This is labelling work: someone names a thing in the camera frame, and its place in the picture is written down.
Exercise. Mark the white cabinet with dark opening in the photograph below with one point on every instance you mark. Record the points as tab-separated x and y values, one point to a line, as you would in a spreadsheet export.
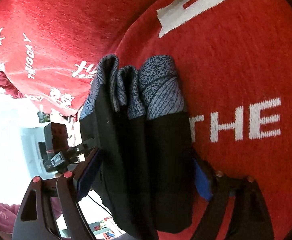
31	138

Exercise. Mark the black pants with grey trim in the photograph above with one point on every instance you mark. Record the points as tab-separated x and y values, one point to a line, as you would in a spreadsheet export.
139	121

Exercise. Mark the pink sleeved left forearm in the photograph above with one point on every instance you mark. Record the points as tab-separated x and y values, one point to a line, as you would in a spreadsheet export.
8	214

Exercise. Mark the red sofa cover white characters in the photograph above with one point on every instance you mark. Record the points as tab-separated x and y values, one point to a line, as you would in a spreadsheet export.
234	66

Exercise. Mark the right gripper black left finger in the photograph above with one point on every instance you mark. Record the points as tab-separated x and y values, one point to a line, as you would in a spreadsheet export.
36	218

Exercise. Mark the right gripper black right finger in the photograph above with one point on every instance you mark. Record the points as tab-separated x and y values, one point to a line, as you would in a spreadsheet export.
250	218

